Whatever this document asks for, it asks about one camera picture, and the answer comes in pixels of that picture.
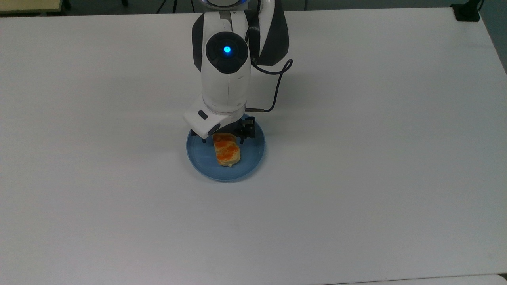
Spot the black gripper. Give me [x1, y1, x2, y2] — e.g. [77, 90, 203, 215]
[202, 117, 257, 145]

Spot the orange glazed bread loaf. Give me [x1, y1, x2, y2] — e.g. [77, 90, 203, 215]
[213, 133, 241, 167]

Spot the blue plastic plate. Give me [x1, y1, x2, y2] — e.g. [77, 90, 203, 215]
[186, 114, 266, 182]

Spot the yellow wooden table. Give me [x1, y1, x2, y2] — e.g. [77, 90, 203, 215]
[0, 0, 64, 15]

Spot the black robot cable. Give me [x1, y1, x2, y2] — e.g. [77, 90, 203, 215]
[245, 59, 294, 114]

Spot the black clamp camera stand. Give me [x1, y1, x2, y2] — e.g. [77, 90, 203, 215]
[451, 0, 484, 22]

